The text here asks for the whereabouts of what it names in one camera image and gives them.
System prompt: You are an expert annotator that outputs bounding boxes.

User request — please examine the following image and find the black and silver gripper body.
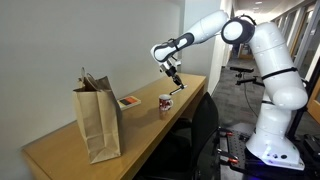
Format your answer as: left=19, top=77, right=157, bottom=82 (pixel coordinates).
left=160, top=60, right=181, bottom=77

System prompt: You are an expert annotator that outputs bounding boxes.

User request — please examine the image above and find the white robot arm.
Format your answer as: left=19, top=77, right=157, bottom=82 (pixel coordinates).
left=150, top=10, right=308, bottom=171

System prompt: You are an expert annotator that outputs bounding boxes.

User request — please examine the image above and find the red and white mug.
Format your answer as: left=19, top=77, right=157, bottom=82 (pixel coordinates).
left=159, top=94, right=173, bottom=111

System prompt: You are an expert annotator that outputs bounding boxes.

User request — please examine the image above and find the wooden desk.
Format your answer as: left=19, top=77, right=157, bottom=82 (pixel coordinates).
left=22, top=74, right=206, bottom=180

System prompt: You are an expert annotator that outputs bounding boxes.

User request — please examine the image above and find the black office chair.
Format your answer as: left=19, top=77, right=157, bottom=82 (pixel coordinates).
left=133, top=92, right=219, bottom=180

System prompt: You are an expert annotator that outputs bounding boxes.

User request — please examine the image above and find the brown paper bag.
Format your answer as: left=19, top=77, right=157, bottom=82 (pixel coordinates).
left=72, top=68, right=122, bottom=164

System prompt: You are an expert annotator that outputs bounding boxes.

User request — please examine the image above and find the black camera on stand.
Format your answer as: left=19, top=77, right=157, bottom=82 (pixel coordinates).
left=229, top=66, right=266, bottom=88

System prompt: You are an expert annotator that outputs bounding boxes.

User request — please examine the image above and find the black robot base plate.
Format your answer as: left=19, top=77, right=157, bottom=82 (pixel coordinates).
left=219, top=129, right=320, bottom=180

